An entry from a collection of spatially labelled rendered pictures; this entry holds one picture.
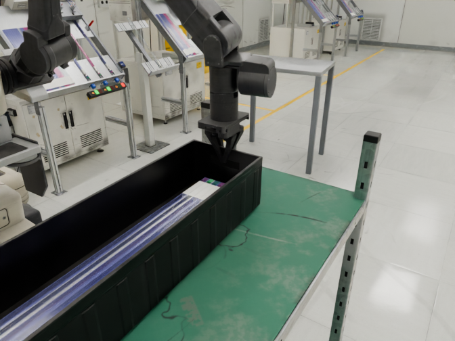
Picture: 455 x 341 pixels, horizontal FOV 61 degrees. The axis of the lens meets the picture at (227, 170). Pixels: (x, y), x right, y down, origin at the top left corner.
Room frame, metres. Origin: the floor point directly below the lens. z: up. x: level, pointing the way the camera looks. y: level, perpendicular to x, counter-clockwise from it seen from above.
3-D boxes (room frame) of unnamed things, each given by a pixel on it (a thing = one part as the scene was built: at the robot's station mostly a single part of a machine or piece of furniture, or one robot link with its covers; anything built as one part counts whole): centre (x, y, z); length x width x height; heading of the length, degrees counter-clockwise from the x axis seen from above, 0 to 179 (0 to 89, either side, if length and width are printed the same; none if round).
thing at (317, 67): (3.04, -0.44, 0.40); 0.70 x 0.45 x 0.80; 64
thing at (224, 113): (0.74, 0.01, 1.15); 0.10 x 0.07 x 0.07; 148
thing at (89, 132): (3.05, 1.52, 0.31); 0.70 x 0.65 x 0.62; 147
